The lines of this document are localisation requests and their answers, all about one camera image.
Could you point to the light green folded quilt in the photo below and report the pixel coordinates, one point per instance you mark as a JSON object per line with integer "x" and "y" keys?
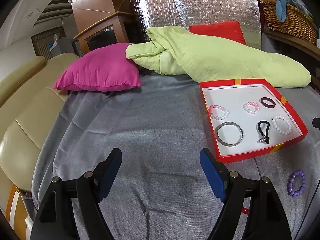
{"x": 173, "y": 50}

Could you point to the magenta pillow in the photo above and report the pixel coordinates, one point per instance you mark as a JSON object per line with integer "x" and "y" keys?
{"x": 104, "y": 69}

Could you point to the orange box lid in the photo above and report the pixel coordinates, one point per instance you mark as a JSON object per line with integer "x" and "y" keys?
{"x": 16, "y": 213}

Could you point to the red cushion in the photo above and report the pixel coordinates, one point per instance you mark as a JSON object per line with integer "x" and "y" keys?
{"x": 230, "y": 30}

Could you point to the red shallow box tray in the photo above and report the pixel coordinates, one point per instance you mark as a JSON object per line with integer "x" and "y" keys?
{"x": 268, "y": 120}

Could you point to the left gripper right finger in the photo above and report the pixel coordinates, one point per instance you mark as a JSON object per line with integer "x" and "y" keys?
{"x": 216, "y": 174}

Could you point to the wicker basket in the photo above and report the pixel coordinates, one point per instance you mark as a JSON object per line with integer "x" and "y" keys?
{"x": 296, "y": 23}

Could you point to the wooden side table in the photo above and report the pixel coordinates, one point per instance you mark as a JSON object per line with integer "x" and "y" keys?
{"x": 295, "y": 48}

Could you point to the cream leather sofa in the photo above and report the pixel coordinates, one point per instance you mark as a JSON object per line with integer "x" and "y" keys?
{"x": 29, "y": 107}

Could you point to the silver foil insulation panel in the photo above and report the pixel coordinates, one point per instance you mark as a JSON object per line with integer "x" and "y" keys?
{"x": 184, "y": 13}

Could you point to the wooden cabinet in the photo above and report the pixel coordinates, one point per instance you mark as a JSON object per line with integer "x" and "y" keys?
{"x": 119, "y": 27}

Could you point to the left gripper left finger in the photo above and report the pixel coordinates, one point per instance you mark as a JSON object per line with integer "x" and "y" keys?
{"x": 106, "y": 172}

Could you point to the grey bed blanket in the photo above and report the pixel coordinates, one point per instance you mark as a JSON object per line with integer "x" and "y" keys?
{"x": 160, "y": 191}

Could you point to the blue cloth in basket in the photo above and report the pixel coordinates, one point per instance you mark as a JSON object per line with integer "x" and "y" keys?
{"x": 281, "y": 7}

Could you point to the silver bangle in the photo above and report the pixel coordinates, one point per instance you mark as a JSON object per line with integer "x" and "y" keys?
{"x": 229, "y": 134}

